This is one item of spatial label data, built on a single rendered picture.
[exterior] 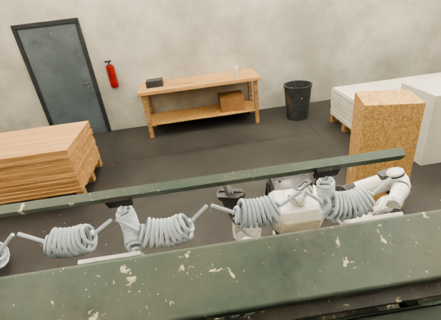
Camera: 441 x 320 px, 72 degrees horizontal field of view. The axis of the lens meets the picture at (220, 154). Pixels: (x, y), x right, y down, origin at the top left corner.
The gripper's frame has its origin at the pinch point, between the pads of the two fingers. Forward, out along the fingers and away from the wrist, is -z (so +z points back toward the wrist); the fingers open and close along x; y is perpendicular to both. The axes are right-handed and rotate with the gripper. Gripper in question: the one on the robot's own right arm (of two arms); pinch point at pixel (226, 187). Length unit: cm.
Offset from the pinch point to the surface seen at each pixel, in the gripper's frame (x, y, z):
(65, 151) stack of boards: -304, -101, 55
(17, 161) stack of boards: -355, -68, 43
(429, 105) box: 77, -314, 167
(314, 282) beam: 50, 49, -32
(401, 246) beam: 61, 39, -29
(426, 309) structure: 64, 35, -4
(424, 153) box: 71, -296, 227
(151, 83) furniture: -337, -319, 73
